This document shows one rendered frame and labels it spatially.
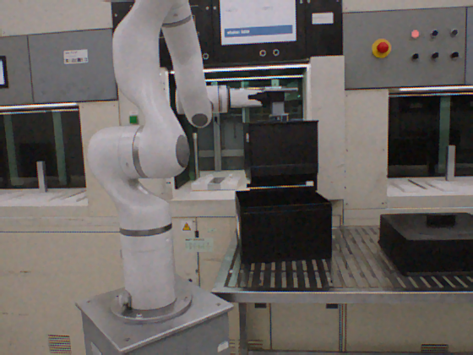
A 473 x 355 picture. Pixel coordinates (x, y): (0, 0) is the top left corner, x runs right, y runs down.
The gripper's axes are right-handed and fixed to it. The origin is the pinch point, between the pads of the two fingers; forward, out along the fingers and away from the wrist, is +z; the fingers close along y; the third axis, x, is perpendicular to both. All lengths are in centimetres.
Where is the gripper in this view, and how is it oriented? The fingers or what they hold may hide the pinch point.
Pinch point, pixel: (276, 97)
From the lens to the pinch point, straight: 128.8
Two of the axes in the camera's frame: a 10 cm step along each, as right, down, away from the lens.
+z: 10.0, -0.5, 0.6
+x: -0.4, -9.9, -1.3
